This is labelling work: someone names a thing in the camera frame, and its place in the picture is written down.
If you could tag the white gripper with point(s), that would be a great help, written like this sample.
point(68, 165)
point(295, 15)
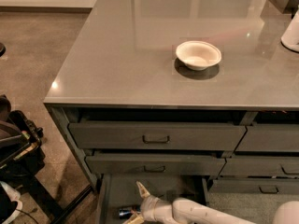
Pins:
point(149, 206)

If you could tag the blue silver redbull can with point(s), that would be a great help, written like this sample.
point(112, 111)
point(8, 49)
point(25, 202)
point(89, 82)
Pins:
point(126, 212)

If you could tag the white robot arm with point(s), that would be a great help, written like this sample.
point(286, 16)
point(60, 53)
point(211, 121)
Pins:
point(185, 211)

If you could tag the white cylindrical robot base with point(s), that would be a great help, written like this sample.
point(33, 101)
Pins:
point(290, 38)

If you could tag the open bottom left drawer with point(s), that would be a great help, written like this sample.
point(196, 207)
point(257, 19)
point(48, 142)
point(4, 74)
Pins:
point(121, 191)

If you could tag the middle left grey drawer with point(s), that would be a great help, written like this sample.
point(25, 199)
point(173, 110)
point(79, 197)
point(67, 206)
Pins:
point(172, 164)

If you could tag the grey drawer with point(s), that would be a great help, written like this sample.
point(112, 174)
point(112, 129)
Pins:
point(261, 166)
point(156, 135)
point(270, 138)
point(256, 185)
point(172, 164)

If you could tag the bottom right grey drawer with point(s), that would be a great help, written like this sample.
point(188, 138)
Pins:
point(256, 185)

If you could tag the top left grey drawer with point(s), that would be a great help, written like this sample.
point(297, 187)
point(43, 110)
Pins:
point(156, 135)

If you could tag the middle right grey drawer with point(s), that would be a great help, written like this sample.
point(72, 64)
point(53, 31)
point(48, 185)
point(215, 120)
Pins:
point(261, 166)

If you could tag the grey counter cabinet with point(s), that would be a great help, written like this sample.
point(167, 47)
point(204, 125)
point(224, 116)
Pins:
point(123, 67)

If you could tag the top right grey drawer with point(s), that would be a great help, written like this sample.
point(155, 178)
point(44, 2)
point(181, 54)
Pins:
point(270, 138)

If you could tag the black cart with equipment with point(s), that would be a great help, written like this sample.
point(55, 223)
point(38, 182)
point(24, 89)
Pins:
point(21, 158)

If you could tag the white paper bowl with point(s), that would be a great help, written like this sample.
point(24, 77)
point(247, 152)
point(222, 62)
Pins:
point(198, 55)

